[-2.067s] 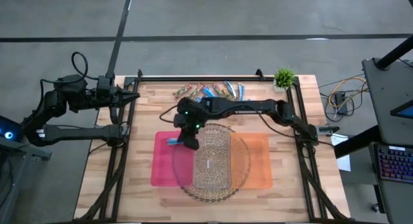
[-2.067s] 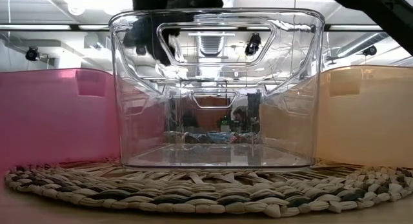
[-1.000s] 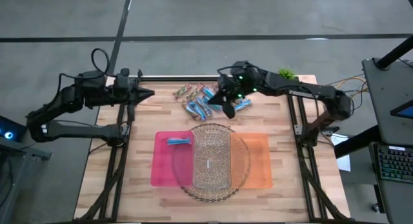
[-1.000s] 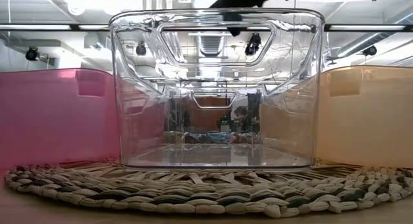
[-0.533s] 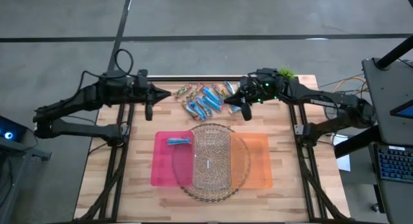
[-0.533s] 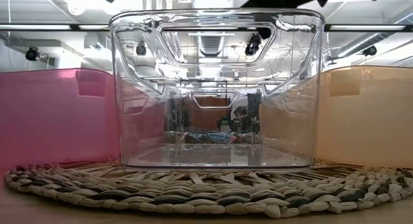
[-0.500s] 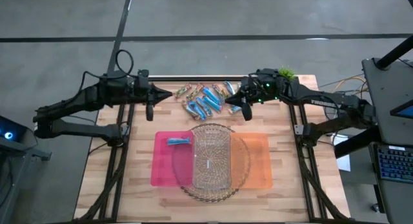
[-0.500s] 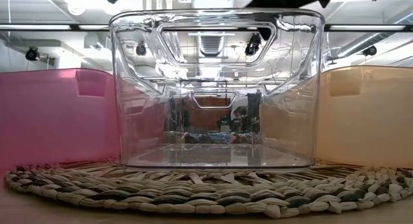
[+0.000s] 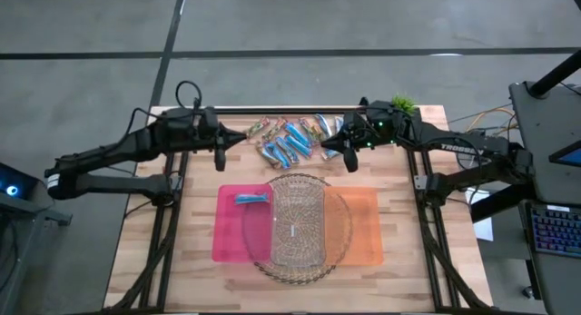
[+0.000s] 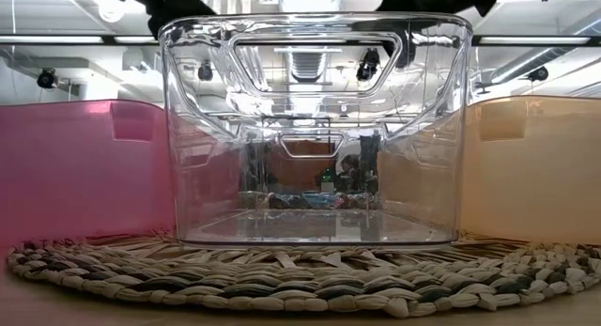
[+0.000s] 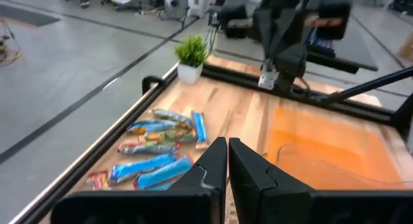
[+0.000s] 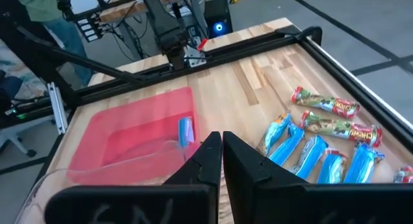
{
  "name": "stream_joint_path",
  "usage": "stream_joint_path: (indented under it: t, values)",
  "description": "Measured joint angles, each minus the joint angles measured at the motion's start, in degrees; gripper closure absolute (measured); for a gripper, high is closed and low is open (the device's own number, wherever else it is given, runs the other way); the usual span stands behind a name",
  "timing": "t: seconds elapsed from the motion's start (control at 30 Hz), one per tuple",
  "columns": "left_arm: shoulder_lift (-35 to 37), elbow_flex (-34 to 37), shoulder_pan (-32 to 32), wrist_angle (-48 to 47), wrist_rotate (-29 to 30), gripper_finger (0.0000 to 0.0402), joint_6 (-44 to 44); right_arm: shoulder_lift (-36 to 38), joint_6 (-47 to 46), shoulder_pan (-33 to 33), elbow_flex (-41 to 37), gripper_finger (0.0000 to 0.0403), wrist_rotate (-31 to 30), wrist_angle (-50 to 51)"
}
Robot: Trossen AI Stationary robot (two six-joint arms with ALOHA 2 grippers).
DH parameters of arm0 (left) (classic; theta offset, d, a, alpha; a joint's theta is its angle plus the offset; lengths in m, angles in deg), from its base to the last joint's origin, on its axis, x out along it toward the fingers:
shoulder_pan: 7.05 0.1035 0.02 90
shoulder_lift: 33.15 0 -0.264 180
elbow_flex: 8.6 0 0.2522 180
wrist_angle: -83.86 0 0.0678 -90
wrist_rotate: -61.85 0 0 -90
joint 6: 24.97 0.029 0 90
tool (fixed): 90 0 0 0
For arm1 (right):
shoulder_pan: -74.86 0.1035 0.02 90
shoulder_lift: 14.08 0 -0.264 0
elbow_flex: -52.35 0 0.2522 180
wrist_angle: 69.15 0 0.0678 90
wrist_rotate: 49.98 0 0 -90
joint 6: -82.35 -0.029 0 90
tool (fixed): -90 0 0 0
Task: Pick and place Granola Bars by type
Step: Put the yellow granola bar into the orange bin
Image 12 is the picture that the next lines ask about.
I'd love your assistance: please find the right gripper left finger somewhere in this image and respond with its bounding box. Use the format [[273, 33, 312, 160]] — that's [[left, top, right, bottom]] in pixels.
[[44, 131, 223, 224]]

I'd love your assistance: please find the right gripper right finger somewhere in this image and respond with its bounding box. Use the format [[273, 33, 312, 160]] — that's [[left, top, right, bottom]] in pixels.
[[222, 130, 413, 224]]

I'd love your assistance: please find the blue granola bar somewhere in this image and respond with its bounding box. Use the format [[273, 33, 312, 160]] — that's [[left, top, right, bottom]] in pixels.
[[317, 148, 348, 185], [290, 135, 329, 180], [177, 116, 196, 149], [343, 141, 385, 185], [269, 122, 306, 167], [257, 113, 293, 156]]

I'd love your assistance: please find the pink translucent plastic bin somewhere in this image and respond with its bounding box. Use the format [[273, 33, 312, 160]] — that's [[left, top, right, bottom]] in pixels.
[[66, 87, 201, 186]]

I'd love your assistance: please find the silver aluminium extrusion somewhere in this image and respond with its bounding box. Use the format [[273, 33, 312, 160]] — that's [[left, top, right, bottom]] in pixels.
[[46, 81, 68, 134]]

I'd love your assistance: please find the black computer with blue light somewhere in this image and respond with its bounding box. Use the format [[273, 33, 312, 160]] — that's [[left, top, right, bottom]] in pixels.
[[203, 0, 234, 39]]

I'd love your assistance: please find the clear plastic bin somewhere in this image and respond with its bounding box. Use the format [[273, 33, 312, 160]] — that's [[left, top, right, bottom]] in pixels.
[[14, 138, 207, 224]]

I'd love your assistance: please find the black power strip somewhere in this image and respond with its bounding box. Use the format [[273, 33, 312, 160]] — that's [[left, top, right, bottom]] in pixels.
[[76, 14, 104, 43]]

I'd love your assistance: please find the white chair base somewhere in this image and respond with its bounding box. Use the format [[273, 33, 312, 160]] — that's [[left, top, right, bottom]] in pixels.
[[0, 120, 37, 159]]

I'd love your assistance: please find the black aluminium frame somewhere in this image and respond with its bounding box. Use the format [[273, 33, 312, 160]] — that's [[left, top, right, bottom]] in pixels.
[[0, 15, 413, 147]]

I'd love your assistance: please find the black frame clamp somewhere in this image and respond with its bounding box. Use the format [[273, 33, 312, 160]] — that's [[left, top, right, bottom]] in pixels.
[[276, 25, 323, 46]]

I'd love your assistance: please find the wooden table with black frame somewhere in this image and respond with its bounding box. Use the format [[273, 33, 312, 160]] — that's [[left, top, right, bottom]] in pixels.
[[96, 0, 194, 25]]

